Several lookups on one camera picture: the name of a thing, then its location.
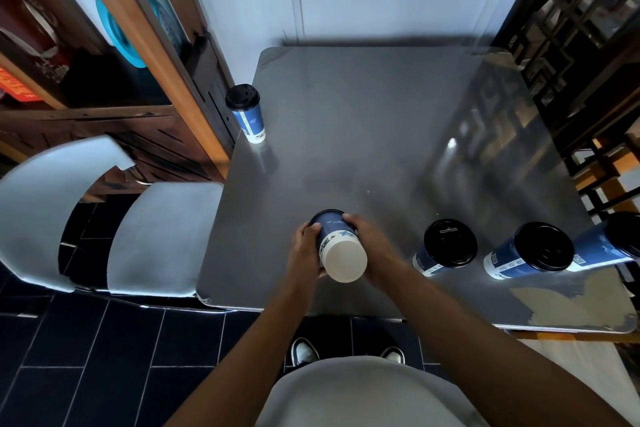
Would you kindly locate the red orange box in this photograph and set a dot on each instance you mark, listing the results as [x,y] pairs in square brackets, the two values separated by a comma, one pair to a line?
[17,84]

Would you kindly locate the person's left hand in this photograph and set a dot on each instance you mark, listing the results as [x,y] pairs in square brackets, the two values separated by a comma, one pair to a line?
[301,256]

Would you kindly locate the round turquoise plate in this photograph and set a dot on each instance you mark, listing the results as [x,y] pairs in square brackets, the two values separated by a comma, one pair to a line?
[116,34]

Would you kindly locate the blue paper cup white base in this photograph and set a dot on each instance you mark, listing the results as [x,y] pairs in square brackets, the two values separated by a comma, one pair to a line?
[340,251]

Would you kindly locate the person's grey shirt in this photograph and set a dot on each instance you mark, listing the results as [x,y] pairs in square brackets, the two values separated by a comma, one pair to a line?
[370,394]

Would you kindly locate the person's right hand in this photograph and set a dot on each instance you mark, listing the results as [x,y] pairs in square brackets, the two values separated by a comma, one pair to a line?
[376,247]

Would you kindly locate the orange wooden chair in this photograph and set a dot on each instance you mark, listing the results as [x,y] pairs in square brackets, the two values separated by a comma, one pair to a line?
[607,174]

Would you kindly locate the white plastic chair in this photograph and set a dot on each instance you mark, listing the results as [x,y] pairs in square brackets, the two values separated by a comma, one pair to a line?
[160,236]

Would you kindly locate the person's left fingers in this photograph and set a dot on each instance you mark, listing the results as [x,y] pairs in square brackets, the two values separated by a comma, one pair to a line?
[311,229]

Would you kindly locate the person's left forearm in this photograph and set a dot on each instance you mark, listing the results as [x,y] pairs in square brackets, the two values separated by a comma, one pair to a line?
[252,351]

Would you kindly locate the dark wooden lattice screen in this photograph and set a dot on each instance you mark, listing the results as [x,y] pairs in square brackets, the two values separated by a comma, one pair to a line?
[575,31]

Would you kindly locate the person's right forearm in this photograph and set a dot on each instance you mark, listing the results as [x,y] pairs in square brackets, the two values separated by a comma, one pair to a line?
[480,351]

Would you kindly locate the person's right fingers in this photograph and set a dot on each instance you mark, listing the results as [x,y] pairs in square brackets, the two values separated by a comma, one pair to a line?
[351,221]

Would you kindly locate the brown wooden shelf unit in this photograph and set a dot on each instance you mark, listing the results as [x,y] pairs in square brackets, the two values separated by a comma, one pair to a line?
[150,66]

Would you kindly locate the person's right shoe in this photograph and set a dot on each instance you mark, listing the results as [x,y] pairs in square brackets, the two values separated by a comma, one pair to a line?
[393,354]

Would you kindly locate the person's shoe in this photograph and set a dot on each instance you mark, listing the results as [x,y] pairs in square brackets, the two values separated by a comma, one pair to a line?
[393,354]
[304,350]

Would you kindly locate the blue paper cup black lid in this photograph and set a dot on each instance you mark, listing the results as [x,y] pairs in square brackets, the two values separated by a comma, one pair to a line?
[447,244]
[247,111]
[607,241]
[535,249]

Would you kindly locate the person's left shoe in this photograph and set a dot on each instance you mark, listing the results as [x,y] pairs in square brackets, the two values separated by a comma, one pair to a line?
[304,350]

